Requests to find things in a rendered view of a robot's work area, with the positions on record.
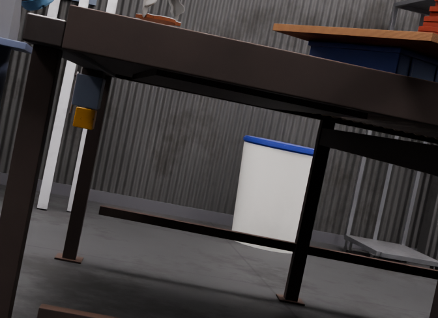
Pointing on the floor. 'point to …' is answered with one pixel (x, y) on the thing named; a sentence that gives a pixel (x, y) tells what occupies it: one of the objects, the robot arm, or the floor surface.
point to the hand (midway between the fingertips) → (158, 19)
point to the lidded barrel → (271, 189)
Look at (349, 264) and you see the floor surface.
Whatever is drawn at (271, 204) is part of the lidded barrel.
